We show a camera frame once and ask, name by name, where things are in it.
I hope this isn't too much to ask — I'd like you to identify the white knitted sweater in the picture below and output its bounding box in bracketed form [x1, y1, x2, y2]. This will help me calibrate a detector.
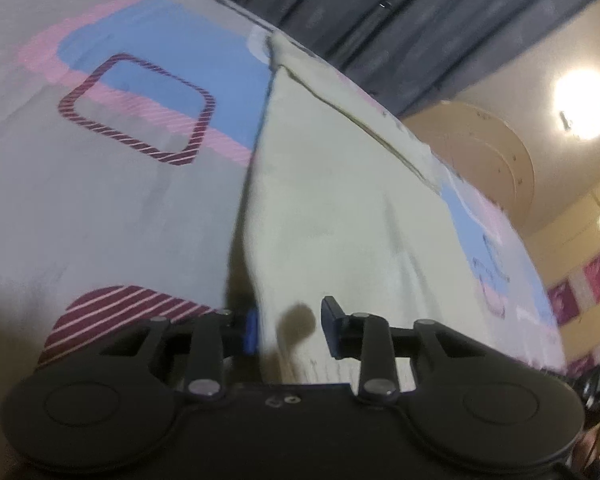
[227, 30, 563, 393]

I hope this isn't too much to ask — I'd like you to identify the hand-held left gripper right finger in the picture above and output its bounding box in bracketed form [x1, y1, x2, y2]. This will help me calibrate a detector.
[321, 296, 487, 405]

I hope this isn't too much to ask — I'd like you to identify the blue grey curtain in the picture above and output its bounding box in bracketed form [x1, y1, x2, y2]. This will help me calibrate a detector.
[192, 0, 600, 118]

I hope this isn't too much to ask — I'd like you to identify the bright wall lamp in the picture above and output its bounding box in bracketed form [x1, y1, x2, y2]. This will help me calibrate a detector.
[550, 67, 600, 142]

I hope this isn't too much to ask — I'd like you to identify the patterned grey pink bed sheet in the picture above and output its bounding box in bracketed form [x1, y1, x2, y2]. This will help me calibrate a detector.
[0, 0, 570, 378]

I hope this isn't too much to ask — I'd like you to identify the cream headboard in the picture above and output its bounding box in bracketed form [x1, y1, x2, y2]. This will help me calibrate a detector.
[402, 100, 536, 236]

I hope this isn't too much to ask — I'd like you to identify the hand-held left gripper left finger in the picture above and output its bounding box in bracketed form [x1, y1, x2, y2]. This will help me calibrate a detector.
[97, 309, 259, 401]

